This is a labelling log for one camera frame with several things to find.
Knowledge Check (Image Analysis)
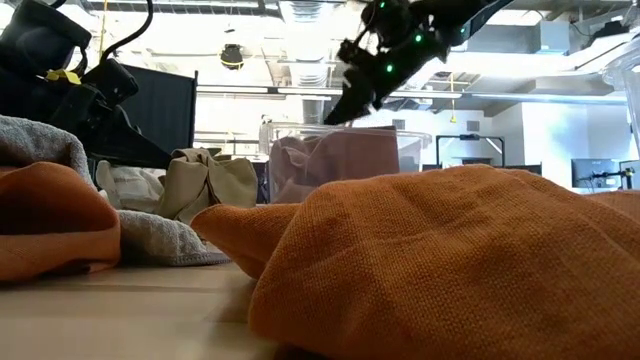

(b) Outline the linear ceiling light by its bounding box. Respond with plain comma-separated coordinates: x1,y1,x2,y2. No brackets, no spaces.
196,84,464,101

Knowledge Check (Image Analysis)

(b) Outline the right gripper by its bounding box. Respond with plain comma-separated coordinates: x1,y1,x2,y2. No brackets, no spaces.
324,0,451,126

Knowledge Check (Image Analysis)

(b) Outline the gray rectangular ceiling duct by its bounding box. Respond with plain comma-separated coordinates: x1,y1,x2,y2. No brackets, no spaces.
464,19,571,55

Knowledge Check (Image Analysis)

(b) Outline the tan towel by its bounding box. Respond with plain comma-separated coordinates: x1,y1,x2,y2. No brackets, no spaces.
157,147,260,225

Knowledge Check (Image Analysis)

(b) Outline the black ceiling cable reel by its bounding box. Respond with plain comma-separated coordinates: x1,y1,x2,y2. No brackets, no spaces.
219,43,246,71

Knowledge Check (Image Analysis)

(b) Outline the black camera cable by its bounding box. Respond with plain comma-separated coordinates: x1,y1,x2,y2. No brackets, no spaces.
98,0,155,66

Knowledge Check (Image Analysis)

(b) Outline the white towel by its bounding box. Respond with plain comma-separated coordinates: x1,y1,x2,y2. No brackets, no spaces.
94,159,169,211

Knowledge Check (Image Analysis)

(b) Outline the yellow cable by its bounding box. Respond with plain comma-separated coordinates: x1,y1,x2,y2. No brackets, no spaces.
98,0,110,59

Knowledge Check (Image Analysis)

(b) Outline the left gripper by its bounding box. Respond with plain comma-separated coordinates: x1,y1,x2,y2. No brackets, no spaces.
29,82,174,169

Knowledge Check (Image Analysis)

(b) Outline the ribbed silver ceiling duct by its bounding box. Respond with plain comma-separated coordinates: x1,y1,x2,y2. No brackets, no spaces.
278,0,335,126

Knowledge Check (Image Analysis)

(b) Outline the pink towel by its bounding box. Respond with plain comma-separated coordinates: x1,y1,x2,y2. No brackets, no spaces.
269,128,401,204

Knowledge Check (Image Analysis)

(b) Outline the light gray waffle towel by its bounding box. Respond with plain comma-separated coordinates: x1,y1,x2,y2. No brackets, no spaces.
0,114,232,267

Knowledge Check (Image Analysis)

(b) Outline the yellow tag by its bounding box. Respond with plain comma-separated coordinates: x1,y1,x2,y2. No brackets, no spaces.
45,68,83,86

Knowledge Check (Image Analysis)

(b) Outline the orange towel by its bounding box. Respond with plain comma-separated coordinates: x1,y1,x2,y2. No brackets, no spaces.
0,160,123,282
189,163,640,360

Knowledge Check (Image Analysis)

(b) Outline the black metal frame stand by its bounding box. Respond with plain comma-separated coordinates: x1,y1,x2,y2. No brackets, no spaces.
435,133,506,169

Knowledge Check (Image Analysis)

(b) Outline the black partition panel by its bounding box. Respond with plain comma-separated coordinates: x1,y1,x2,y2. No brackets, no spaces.
119,63,199,156

